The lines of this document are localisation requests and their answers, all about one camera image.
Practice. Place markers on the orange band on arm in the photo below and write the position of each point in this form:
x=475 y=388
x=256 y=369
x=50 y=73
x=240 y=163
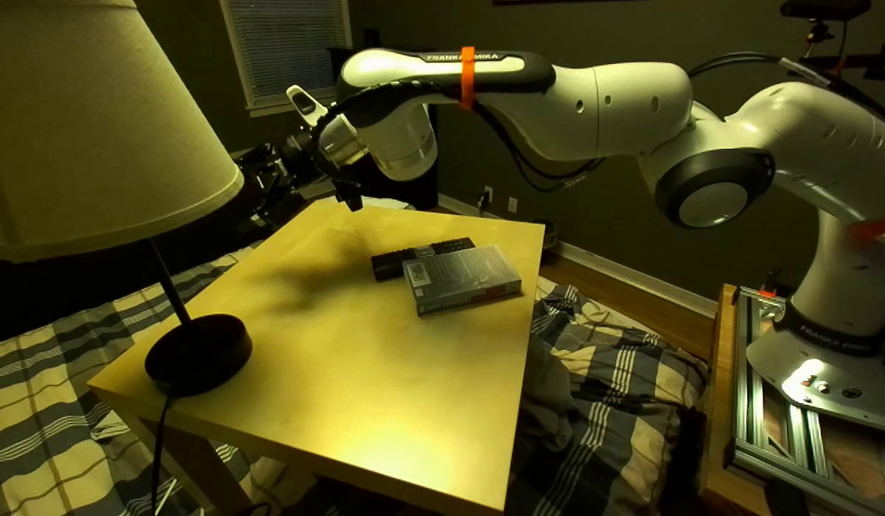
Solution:
x=467 y=78

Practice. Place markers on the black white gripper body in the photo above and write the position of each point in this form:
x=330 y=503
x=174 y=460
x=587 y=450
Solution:
x=333 y=140

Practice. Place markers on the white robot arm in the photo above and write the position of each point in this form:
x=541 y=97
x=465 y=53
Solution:
x=802 y=136

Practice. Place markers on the window with blinds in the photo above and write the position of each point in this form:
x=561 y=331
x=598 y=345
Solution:
x=285 y=40

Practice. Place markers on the table lamp with black base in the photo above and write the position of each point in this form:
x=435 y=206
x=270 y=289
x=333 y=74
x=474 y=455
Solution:
x=100 y=144

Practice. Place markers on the plaid yellow grey bedsheet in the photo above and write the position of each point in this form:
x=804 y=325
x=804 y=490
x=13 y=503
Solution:
x=610 y=450

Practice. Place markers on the wooden bed frame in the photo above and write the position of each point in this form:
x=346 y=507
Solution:
x=719 y=484

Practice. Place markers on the metal robot mounting base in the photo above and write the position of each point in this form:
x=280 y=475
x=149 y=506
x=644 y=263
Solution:
x=802 y=418

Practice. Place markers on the black flat box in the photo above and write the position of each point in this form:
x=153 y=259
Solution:
x=391 y=263

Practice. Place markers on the dark grey book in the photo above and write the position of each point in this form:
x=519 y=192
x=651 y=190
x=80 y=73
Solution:
x=459 y=279

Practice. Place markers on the light wooden side table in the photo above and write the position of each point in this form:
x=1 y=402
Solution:
x=343 y=377

